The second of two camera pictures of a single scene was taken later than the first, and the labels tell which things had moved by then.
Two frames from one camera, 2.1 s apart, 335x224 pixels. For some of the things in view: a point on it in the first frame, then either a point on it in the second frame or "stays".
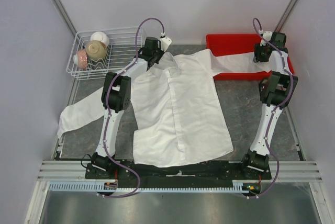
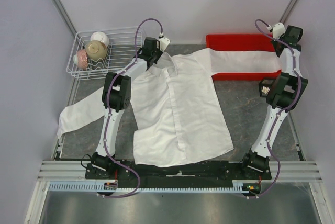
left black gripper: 161,53 stays
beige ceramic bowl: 96,49 stays
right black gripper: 256,56 -> 274,43
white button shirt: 176,105 stays
